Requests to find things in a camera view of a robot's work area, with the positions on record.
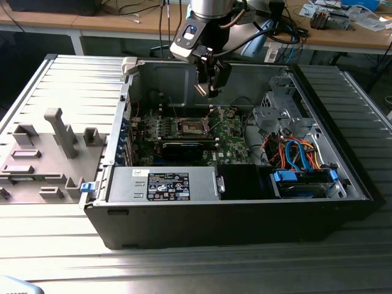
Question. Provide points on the black flat device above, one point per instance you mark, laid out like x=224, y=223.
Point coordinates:
x=52, y=6

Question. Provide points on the CPU cooler with fan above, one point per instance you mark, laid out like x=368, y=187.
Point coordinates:
x=320, y=19

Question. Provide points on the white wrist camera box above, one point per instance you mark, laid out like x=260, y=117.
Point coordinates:
x=182, y=52

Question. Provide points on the metal drive cage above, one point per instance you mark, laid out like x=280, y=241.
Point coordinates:
x=269, y=116

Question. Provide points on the graphics card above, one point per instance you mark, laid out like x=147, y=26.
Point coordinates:
x=182, y=151

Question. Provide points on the green motherboard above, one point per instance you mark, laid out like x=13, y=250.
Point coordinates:
x=232, y=137

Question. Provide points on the blue box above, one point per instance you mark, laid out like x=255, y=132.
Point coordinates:
x=363, y=3

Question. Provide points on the pale blue teach pendant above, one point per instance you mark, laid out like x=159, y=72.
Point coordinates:
x=257, y=46

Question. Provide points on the metal locking lever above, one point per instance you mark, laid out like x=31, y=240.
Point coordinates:
x=173, y=107

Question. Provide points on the grey power supply unit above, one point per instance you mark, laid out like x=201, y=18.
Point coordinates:
x=128, y=183

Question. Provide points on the grey parts rack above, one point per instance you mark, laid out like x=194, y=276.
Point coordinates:
x=46, y=159

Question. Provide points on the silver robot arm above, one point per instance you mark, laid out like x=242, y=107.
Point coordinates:
x=211, y=7

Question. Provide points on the green RAM stick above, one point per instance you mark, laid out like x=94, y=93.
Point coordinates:
x=23, y=178

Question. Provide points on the silver green CPU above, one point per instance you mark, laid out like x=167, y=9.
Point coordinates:
x=200, y=89

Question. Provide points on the beige case latch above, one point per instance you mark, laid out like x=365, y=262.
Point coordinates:
x=128, y=65

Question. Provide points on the blue case latch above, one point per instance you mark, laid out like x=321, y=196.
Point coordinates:
x=86, y=187

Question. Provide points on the hard disk in blue carrier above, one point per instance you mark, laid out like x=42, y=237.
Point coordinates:
x=303, y=187

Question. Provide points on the small white box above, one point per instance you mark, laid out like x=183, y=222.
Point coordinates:
x=271, y=55

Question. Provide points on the clear plastic bag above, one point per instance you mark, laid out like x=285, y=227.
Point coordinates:
x=372, y=24

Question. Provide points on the black PC case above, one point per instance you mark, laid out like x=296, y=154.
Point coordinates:
x=214, y=223

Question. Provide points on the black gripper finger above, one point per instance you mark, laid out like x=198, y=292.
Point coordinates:
x=221, y=75
x=203, y=72

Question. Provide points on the pale rounded object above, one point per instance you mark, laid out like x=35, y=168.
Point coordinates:
x=15, y=286

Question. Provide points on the wooden desk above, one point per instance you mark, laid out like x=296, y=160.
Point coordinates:
x=101, y=24

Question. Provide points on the CPU socket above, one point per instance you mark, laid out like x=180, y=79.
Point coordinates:
x=190, y=127

